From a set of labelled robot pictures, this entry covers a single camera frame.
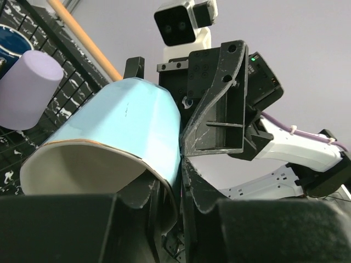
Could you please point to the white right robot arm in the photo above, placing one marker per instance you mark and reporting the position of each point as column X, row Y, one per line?
column 316, row 165

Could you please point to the left wooden rack handle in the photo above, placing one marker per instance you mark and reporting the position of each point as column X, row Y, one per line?
column 86, row 41

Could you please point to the black wire dish rack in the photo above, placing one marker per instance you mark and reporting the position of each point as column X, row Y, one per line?
column 80, row 82

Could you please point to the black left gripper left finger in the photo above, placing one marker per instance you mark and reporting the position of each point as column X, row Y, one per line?
column 126, row 226

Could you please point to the light blue ceramic mug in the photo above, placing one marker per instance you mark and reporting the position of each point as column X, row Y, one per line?
column 129, row 127

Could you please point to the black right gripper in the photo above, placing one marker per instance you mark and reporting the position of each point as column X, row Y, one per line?
column 226, row 80

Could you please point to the lavender plastic cup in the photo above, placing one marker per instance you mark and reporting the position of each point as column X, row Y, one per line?
column 27, row 88

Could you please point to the dark blue ceramic mug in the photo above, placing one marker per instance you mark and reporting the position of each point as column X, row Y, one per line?
column 13, row 45

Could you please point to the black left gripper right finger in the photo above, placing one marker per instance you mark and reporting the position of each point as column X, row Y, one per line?
column 219, row 229

